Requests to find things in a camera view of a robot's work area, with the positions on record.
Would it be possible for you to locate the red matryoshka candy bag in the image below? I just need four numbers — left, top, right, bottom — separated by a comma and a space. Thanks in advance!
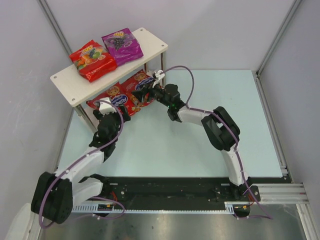
120, 69, 154, 108
86, 82, 141, 117

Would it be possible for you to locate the purple grape candy bag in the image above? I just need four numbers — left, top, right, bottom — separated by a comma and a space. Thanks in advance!
101, 28, 144, 67

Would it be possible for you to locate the red fruit candy bag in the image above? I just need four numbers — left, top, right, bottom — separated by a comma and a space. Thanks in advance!
69, 40, 118, 83

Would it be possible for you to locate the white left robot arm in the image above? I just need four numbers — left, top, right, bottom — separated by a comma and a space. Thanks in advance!
31, 101, 131, 229

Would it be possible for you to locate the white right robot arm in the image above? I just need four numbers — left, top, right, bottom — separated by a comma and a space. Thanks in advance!
132, 83, 249, 187

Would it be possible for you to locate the light wooden two-tier shelf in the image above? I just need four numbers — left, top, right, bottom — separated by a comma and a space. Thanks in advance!
50, 27, 168, 133

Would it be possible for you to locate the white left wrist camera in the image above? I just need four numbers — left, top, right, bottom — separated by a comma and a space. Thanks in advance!
98, 97, 116, 115

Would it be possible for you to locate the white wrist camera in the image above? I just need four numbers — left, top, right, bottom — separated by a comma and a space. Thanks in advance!
98, 97, 116, 115
152, 70, 165, 84

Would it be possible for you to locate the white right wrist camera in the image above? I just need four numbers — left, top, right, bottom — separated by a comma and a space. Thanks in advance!
152, 70, 165, 84

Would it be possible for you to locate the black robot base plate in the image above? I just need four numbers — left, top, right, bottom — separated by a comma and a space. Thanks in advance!
95, 174, 261, 202

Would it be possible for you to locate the aluminium frame post left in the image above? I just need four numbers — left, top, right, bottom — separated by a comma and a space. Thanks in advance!
36, 0, 73, 64

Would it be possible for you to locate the grey slotted cable duct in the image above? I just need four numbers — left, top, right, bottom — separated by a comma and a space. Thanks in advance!
71, 200, 251, 215

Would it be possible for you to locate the aluminium frame rail right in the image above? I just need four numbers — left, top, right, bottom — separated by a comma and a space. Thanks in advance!
252, 71, 308, 196

